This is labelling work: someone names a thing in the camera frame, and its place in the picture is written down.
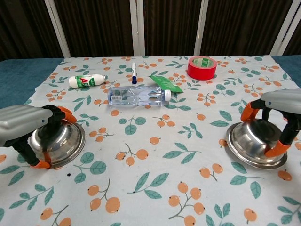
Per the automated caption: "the round metal bowl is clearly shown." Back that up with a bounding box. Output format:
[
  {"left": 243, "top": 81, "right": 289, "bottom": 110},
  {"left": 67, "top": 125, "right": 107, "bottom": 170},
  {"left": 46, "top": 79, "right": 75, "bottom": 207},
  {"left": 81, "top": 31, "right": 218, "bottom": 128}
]
[
  {"left": 28, "top": 120, "right": 86, "bottom": 169},
  {"left": 226, "top": 117, "right": 288, "bottom": 170}
]

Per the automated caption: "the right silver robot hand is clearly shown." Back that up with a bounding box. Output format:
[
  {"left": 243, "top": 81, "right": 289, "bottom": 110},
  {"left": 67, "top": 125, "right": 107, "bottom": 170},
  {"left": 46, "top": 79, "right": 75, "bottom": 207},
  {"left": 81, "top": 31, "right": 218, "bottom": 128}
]
[{"left": 240, "top": 88, "right": 301, "bottom": 158}]

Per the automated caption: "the floral printed tablecloth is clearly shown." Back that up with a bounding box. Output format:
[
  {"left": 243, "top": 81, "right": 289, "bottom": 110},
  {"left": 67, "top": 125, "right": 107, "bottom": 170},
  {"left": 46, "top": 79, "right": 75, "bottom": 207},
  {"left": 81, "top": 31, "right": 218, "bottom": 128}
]
[{"left": 0, "top": 55, "right": 301, "bottom": 226}]

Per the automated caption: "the dark folding partition screen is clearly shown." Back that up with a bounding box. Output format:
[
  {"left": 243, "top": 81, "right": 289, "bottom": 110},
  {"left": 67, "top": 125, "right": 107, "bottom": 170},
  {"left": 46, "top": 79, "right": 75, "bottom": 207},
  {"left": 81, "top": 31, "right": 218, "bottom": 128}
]
[{"left": 0, "top": 0, "right": 301, "bottom": 62}]

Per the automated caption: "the small white yogurt bottle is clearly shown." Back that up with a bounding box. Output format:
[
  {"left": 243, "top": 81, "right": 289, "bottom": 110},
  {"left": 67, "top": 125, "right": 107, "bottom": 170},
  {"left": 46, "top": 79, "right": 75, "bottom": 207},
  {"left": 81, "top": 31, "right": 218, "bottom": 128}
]
[{"left": 68, "top": 73, "right": 108, "bottom": 89}]

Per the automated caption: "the green sachet packet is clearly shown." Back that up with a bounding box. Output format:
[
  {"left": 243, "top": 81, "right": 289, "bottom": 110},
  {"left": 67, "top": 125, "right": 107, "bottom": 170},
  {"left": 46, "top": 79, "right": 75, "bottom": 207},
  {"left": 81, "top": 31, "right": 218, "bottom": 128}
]
[{"left": 148, "top": 75, "right": 184, "bottom": 94}]

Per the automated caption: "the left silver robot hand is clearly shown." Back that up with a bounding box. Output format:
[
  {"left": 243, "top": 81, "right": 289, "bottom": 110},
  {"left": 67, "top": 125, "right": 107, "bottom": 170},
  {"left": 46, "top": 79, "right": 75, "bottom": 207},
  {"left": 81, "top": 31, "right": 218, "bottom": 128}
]
[{"left": 0, "top": 105, "right": 78, "bottom": 170}]

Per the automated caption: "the red tape roll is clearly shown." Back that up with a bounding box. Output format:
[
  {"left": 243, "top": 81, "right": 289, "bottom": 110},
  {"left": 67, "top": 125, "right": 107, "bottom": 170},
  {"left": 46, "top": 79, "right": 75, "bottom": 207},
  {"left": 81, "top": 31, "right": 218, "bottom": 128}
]
[{"left": 187, "top": 56, "right": 217, "bottom": 81}]

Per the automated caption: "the clear plastic water bottle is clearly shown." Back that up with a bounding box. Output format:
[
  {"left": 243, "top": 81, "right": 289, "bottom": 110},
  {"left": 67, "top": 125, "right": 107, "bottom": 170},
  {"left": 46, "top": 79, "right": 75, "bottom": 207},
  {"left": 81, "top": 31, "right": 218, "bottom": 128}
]
[{"left": 107, "top": 85, "right": 172, "bottom": 107}]

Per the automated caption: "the white marker blue cap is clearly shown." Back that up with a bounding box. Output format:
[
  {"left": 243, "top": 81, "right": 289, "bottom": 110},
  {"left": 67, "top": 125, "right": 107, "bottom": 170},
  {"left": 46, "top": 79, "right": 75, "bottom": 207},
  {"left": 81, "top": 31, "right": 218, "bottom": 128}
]
[{"left": 131, "top": 62, "right": 138, "bottom": 85}]

